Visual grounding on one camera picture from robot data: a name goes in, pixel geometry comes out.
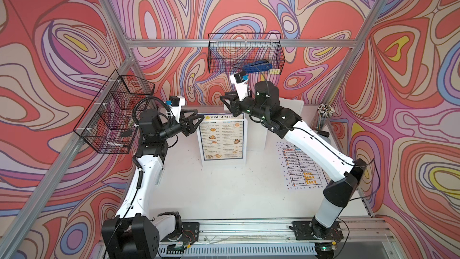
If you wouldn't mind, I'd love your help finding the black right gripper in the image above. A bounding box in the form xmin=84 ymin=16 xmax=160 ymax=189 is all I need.
xmin=220 ymin=90 xmax=269 ymax=121

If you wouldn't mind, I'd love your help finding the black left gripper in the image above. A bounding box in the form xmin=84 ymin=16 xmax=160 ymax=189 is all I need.
xmin=156 ymin=111 xmax=203 ymax=143

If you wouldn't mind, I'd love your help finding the Dim Sum Inn menu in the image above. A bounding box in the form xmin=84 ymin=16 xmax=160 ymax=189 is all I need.
xmin=199 ymin=114 xmax=245 ymax=161

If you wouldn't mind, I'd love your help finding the hand-drawn colourful menu sheet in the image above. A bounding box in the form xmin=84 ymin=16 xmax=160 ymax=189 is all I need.
xmin=275 ymin=141 xmax=329 ymax=190

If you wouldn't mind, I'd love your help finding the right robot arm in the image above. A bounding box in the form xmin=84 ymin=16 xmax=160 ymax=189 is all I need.
xmin=220 ymin=81 xmax=367 ymax=231

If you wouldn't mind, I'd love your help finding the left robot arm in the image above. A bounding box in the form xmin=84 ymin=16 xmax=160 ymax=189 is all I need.
xmin=101 ymin=96 xmax=204 ymax=259

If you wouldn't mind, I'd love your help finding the blue stapler in basket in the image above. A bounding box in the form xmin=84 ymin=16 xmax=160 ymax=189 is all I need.
xmin=242 ymin=60 xmax=273 ymax=74

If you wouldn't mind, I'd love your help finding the yellow item in basket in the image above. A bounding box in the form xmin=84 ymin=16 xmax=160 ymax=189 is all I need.
xmin=268 ymin=69 xmax=281 ymax=75

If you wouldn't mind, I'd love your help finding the clear pencil holder cup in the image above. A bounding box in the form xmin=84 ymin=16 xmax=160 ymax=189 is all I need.
xmin=315 ymin=103 xmax=335 ymax=131

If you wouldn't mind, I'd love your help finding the black and beige stapler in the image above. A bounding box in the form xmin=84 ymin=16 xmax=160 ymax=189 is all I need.
xmin=317 ymin=130 xmax=330 ymax=138

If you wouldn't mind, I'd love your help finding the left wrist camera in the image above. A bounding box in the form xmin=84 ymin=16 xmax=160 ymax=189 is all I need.
xmin=166 ymin=95 xmax=186 ymax=119

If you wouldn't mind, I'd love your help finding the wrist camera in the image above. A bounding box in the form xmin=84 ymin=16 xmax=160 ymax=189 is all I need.
xmin=166 ymin=95 xmax=186 ymax=119
xmin=230 ymin=70 xmax=250 ymax=101

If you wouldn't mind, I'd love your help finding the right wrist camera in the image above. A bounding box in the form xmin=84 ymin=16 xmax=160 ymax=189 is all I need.
xmin=230 ymin=70 xmax=250 ymax=101

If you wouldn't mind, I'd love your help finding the black wire basket back wall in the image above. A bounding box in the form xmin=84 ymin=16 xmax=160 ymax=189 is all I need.
xmin=207 ymin=31 xmax=285 ymax=74

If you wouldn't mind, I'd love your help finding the black wire basket wall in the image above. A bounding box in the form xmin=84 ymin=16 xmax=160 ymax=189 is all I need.
xmin=74 ymin=71 xmax=155 ymax=154
xmin=207 ymin=31 xmax=285 ymax=74

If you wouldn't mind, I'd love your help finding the black wire basket left wall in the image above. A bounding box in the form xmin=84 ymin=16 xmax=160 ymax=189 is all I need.
xmin=74 ymin=71 xmax=155 ymax=154

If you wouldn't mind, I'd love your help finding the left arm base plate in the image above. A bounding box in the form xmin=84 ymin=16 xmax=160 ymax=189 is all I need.
xmin=161 ymin=222 xmax=200 ymax=243

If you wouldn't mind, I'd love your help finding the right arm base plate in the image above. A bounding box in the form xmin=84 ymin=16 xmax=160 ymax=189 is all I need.
xmin=288 ymin=221 xmax=344 ymax=242

